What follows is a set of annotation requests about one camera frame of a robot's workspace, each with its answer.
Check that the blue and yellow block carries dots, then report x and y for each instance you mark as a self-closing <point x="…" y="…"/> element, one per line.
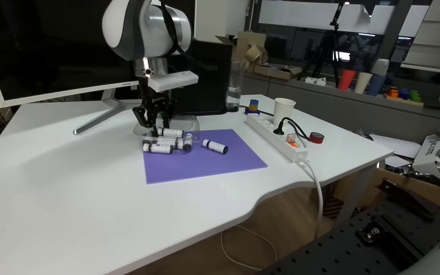
<point x="253" y="107"/>

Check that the white power strip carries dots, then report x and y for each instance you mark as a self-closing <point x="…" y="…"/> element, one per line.
<point x="269" y="134"/>

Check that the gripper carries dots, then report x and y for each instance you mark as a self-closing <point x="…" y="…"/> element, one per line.
<point x="158" y="101"/>

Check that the flat cardboard box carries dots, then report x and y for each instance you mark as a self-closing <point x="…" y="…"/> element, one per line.
<point x="277" y="71"/>

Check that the clear plastic container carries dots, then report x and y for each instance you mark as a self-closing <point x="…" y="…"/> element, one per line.
<point x="189" y="126"/>

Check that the open cardboard box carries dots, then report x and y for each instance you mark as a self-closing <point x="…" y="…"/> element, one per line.
<point x="248" y="47"/>

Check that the red cup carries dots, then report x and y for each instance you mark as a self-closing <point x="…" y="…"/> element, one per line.
<point x="346" y="80"/>

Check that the stack of white boxes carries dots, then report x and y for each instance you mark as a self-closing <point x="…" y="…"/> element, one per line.
<point x="439" y="152"/>

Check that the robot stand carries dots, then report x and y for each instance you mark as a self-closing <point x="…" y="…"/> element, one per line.
<point x="338" y="248"/>

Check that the upturned white cup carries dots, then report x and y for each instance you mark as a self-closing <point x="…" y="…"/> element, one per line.
<point x="380" y="67"/>

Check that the white paper sheet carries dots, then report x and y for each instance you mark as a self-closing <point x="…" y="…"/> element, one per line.
<point x="393" y="146"/>

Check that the small white box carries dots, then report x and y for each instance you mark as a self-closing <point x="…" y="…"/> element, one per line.
<point x="315" y="81"/>

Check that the black computer case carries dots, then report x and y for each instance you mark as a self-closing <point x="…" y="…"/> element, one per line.
<point x="208" y="76"/>

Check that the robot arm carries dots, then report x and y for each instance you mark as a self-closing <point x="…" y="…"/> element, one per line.
<point x="149" y="30"/>

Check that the purple mat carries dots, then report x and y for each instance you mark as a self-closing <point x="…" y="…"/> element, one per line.
<point x="212" y="164"/>

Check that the toy blocks on wooden board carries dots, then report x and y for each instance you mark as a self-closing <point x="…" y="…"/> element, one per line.
<point x="403" y="97"/>

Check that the red tape roll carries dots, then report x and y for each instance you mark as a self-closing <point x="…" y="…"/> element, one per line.
<point x="316" y="138"/>

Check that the white computer monitor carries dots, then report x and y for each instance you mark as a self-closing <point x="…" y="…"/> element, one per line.
<point x="52" y="46"/>

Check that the white paper cup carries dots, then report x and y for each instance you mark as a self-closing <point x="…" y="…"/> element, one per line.
<point x="283" y="110"/>

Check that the small white black-capped bottle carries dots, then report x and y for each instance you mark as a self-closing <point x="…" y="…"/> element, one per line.
<point x="168" y="143"/>
<point x="158" y="148"/>
<point x="188" y="142"/>
<point x="171" y="132"/>
<point x="215" y="146"/>

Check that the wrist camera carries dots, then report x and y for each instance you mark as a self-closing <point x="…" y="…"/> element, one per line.
<point x="174" y="81"/>

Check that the tall clear glass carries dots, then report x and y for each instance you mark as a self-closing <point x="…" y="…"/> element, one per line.
<point x="235" y="86"/>

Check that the blue cup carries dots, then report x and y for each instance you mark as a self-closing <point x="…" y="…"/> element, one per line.
<point x="376" y="85"/>

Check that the camera on tripod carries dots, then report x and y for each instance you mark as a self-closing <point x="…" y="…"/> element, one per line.
<point x="330" y="46"/>

